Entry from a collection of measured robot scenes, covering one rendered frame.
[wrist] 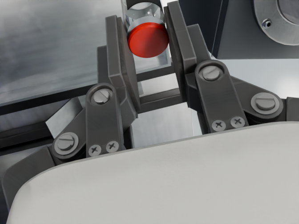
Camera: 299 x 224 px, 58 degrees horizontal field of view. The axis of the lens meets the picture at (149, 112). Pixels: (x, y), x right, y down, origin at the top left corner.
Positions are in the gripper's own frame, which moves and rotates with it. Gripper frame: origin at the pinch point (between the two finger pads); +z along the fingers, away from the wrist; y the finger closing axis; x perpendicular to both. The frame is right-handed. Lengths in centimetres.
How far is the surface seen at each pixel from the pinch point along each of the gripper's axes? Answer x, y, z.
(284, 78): -121, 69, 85
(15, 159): -29.2, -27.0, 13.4
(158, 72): -20.2, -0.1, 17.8
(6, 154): -24.5, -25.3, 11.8
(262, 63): -108, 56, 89
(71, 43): -14.1, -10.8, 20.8
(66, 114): -21.5, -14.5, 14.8
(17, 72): -15.7, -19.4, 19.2
